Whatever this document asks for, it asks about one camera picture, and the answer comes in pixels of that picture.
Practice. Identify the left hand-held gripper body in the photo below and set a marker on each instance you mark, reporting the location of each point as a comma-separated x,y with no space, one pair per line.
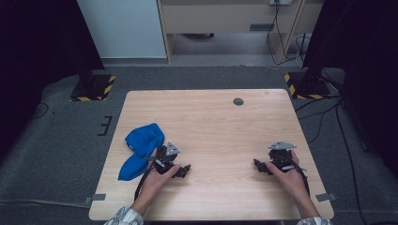
162,159

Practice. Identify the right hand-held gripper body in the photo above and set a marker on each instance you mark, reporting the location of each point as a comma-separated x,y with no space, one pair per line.
281,156

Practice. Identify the blue cloth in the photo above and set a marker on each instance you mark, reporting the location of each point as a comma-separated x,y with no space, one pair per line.
144,139

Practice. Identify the person's left hand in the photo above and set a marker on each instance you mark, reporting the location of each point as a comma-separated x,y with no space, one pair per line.
155,184

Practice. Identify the person's right hand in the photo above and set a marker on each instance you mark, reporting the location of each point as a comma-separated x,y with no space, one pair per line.
292,181

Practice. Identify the grey tape strip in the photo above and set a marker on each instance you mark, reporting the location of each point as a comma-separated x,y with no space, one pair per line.
325,197
97,197

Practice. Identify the person's left patterned sleeve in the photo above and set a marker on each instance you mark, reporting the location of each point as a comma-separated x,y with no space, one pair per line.
125,217

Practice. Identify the person's patterned sleeve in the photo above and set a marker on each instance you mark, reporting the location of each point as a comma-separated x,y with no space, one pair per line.
314,221
125,217

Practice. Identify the person's right patterned sleeve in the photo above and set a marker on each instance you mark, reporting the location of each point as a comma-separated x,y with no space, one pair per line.
314,221

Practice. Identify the black stand with striped base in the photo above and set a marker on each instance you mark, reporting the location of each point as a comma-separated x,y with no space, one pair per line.
94,89
308,87

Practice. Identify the black curtain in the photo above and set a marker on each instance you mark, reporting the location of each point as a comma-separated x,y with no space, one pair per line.
369,62
37,56

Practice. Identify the white panel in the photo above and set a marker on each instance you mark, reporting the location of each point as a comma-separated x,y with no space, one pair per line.
122,28

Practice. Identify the light wooden desk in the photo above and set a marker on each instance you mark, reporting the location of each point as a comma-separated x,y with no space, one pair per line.
219,17

